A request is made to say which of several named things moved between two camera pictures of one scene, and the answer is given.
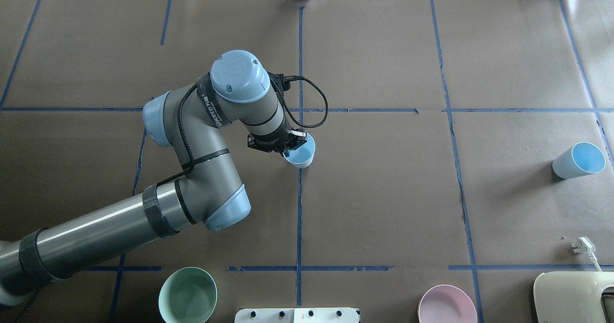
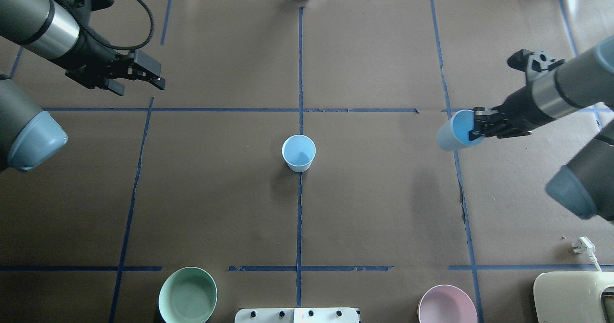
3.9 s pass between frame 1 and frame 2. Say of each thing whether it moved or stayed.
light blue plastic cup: stayed
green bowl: stayed
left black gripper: moved
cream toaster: stayed
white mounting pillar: stayed
